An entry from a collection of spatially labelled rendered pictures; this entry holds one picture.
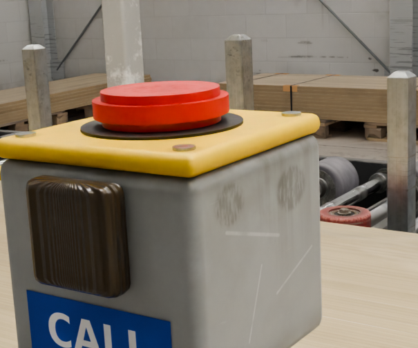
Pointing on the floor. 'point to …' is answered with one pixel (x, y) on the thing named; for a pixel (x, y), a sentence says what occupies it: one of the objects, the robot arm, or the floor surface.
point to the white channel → (122, 42)
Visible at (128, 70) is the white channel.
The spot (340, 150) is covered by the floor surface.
